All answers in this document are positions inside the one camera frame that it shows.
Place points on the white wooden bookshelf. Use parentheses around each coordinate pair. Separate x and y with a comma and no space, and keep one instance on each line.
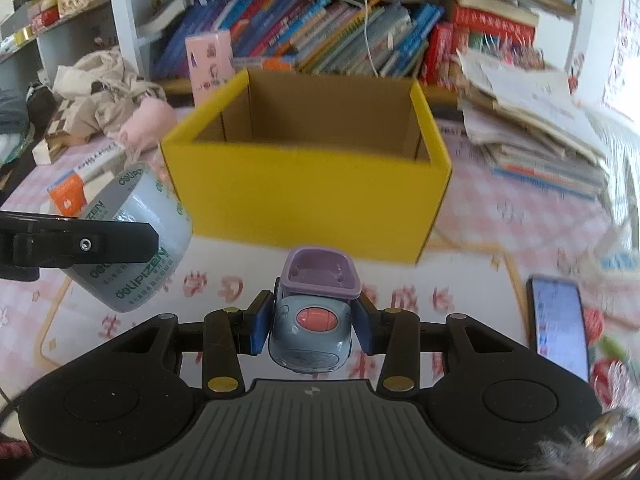
(122,10)

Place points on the pink stickered cylinder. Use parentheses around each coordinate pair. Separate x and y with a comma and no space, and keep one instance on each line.
(210,65)

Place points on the stack of papers and workbooks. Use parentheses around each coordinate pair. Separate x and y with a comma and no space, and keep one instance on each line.
(530,110)

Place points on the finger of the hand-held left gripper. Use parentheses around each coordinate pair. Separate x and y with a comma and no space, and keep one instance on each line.
(115,242)

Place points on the row of colourful books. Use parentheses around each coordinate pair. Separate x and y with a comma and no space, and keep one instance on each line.
(325,30)

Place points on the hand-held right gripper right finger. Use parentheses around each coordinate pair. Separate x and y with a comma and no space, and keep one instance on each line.
(365,329)

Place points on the orange white card box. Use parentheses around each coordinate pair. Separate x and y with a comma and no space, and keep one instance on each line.
(277,63)

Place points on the fluffy charm with bell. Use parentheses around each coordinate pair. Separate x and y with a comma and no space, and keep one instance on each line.
(600,435)

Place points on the thick white paperback book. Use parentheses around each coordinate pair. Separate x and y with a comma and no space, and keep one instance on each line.
(165,15)

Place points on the wooden chessboard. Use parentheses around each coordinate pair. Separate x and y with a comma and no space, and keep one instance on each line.
(65,120)

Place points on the small white paper box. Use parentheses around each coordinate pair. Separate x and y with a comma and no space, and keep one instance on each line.
(47,152)

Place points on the dark brown bag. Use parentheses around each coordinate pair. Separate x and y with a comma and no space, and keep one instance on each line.
(40,105)

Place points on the pink plush toy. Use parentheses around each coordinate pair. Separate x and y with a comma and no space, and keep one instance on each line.
(145,120)

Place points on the clear packing tape roll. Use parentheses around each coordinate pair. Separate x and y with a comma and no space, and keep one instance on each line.
(145,282)

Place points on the beige crumpled cloth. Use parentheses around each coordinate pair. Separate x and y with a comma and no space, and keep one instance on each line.
(100,80)

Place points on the pink wall calendar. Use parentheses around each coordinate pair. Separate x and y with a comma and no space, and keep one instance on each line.
(625,50)

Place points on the white orange-edged study mat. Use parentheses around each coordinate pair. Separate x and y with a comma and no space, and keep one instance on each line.
(450,280)

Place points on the orange white toothpaste box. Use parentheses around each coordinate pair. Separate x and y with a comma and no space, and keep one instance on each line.
(95,165)

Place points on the black smartphone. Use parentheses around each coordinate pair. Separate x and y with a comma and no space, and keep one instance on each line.
(557,320)

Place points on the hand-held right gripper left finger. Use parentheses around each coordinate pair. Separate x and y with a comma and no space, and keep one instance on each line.
(260,327)

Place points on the grey purple toy car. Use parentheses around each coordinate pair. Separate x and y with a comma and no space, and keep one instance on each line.
(310,320)

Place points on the yellow cardboard box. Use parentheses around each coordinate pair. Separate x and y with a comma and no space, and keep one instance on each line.
(300,200)

